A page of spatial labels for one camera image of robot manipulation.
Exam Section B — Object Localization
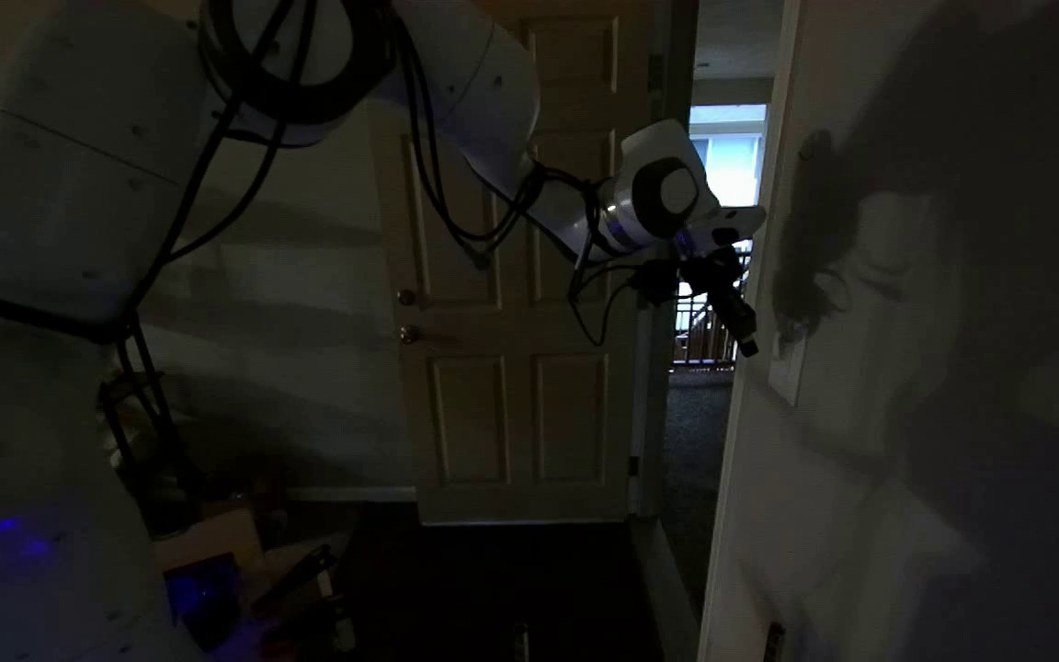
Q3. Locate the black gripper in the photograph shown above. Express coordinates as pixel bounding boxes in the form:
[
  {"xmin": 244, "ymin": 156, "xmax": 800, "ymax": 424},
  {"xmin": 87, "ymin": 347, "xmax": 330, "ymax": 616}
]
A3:
[{"xmin": 672, "ymin": 229, "xmax": 764, "ymax": 363}]

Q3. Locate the wooden stair railing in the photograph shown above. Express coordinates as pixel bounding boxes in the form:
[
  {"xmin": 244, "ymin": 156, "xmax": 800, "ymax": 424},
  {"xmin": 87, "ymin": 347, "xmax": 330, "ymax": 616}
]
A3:
[{"xmin": 668, "ymin": 292, "xmax": 735, "ymax": 373}]

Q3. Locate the bright window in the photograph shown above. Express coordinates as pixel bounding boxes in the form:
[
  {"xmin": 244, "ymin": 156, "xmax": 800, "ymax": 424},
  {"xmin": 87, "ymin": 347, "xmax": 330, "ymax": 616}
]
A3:
[{"xmin": 685, "ymin": 99, "xmax": 772, "ymax": 215}]

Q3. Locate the white cabinet door panel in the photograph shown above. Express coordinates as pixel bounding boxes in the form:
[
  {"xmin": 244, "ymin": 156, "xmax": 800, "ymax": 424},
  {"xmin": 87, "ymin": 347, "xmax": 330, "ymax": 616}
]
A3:
[{"xmin": 692, "ymin": 0, "xmax": 810, "ymax": 662}]

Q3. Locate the wooden panel door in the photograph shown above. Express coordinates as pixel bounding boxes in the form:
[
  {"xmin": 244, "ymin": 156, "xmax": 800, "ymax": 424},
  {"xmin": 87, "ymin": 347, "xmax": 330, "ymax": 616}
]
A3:
[{"xmin": 374, "ymin": 9, "xmax": 664, "ymax": 530}]

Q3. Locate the brown cardboard box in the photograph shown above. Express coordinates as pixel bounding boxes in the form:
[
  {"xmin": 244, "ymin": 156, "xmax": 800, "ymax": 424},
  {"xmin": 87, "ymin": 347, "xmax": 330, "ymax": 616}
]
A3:
[{"xmin": 145, "ymin": 498, "xmax": 272, "ymax": 618}]

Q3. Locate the black tripod stand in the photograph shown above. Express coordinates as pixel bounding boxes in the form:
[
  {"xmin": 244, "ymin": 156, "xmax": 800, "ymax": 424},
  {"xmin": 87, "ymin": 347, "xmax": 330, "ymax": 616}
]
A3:
[{"xmin": 92, "ymin": 332, "xmax": 196, "ymax": 526}]

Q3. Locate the thin black hanging cable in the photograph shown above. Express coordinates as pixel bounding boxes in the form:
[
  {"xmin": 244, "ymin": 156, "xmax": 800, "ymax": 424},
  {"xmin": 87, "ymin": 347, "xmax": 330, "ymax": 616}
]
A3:
[{"xmin": 391, "ymin": 23, "xmax": 652, "ymax": 350}]

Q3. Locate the thick black cable loop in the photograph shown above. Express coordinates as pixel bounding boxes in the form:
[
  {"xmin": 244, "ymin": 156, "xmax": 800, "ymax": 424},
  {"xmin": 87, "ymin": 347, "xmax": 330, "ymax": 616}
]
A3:
[{"xmin": 191, "ymin": 0, "xmax": 401, "ymax": 137}]

